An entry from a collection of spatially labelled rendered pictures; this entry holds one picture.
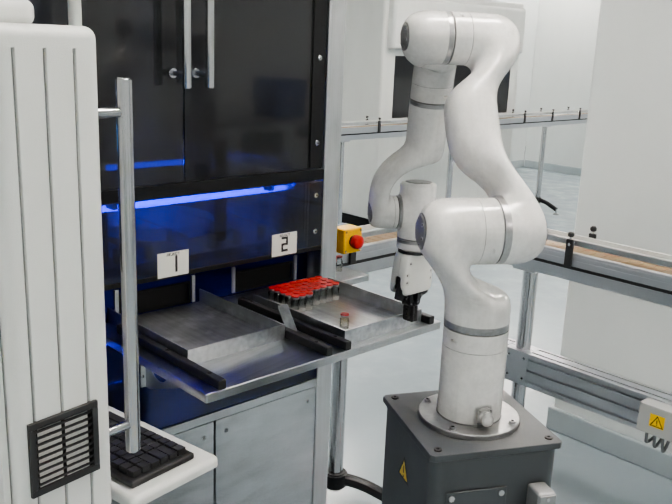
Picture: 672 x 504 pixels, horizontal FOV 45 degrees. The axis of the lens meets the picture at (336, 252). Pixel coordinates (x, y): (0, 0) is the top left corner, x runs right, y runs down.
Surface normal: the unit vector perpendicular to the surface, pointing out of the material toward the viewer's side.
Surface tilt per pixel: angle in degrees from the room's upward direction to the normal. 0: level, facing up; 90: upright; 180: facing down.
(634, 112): 90
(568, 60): 90
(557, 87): 90
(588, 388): 90
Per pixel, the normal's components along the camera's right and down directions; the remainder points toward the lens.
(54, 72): 0.79, 0.18
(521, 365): -0.73, 0.15
